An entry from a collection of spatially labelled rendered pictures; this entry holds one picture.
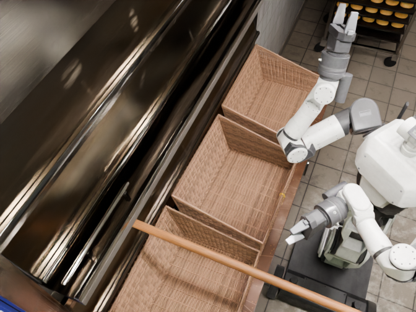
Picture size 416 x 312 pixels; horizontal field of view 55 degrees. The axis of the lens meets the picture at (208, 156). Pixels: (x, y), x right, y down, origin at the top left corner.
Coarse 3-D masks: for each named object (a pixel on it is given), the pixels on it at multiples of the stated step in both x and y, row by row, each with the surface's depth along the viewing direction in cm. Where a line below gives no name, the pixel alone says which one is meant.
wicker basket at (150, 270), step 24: (168, 216) 186; (192, 240) 201; (216, 240) 190; (144, 264) 173; (168, 264) 193; (192, 264) 194; (216, 264) 194; (144, 288) 177; (168, 288) 188; (192, 288) 187; (216, 288) 187; (240, 288) 187
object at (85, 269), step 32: (224, 32) 166; (192, 64) 157; (224, 64) 154; (192, 96) 146; (160, 128) 138; (128, 160) 132; (128, 192) 124; (96, 224) 118; (128, 224) 116; (64, 256) 114; (96, 256) 111; (64, 288) 107
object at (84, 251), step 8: (128, 184) 119; (120, 192) 117; (128, 200) 120; (112, 208) 114; (104, 216) 112; (104, 224) 112; (96, 232) 110; (88, 240) 108; (88, 248) 107; (80, 256) 106; (88, 256) 109; (72, 264) 105; (72, 272) 104; (64, 280) 102
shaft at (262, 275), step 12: (144, 228) 138; (156, 228) 138; (168, 240) 136; (180, 240) 135; (204, 252) 133; (216, 252) 133; (228, 264) 131; (240, 264) 130; (252, 276) 130; (264, 276) 128; (288, 288) 126; (300, 288) 126; (312, 300) 125; (324, 300) 124
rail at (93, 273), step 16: (256, 0) 173; (240, 32) 162; (208, 80) 146; (192, 112) 138; (176, 128) 134; (160, 160) 126; (144, 192) 120; (128, 208) 117; (112, 240) 111; (96, 272) 107; (80, 288) 104
